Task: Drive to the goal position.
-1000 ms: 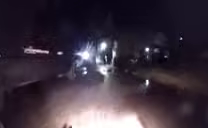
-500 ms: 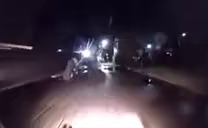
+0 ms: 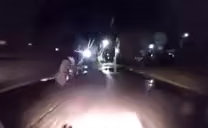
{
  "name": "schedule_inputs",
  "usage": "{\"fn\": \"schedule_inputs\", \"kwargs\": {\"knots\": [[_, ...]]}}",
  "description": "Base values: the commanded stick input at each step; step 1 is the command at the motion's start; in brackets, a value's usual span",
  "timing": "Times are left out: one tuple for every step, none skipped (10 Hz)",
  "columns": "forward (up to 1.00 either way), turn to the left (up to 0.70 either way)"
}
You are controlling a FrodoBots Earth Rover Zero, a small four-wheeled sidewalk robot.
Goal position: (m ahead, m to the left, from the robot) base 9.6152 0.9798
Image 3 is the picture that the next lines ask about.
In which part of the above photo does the pole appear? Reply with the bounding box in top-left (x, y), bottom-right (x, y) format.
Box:
top-left (112, 16), bottom-right (120, 74)

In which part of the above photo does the vehicle with bright headlight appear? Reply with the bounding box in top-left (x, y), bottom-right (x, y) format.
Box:
top-left (73, 46), bottom-right (94, 76)

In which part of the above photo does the brown dirt road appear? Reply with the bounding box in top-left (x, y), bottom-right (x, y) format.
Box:
top-left (0, 68), bottom-right (208, 128)

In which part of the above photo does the person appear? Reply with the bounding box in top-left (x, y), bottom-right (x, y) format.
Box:
top-left (55, 55), bottom-right (76, 88)

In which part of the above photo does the pale kerb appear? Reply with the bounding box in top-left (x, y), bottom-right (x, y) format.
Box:
top-left (125, 66), bottom-right (208, 98)

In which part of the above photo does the robot's own part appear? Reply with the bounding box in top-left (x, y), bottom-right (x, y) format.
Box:
top-left (61, 123), bottom-right (74, 128)

